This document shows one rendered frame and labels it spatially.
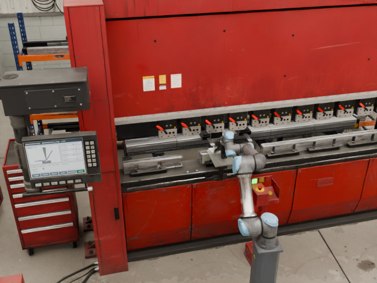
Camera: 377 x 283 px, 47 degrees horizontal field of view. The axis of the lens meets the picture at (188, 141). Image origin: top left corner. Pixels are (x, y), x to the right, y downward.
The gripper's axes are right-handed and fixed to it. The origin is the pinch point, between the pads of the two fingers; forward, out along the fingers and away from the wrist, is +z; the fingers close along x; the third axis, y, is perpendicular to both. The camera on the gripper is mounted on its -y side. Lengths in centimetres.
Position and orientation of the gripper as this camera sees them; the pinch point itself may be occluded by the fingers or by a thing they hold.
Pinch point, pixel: (217, 153)
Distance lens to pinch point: 368.2
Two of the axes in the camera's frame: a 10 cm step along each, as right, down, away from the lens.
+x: -9.4, 1.6, -2.9
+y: -2.5, -9.1, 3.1
